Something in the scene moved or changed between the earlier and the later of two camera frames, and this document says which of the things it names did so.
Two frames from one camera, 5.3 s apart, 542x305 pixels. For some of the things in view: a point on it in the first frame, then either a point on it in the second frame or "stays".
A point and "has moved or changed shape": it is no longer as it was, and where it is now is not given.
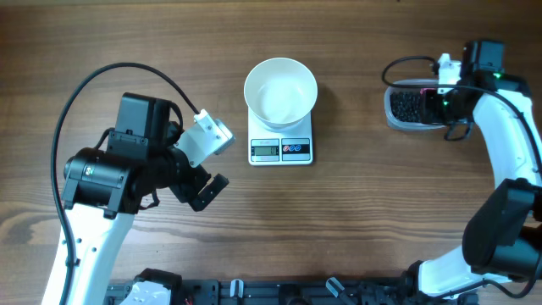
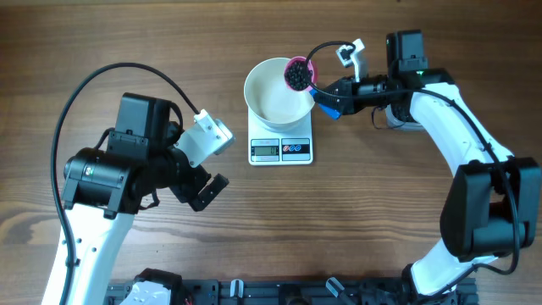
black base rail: (289, 291) stays
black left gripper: (189, 189) stays
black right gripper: (428, 113) → (346, 105)
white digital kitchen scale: (268, 147) stays
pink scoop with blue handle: (423, 91) has moved or changed shape
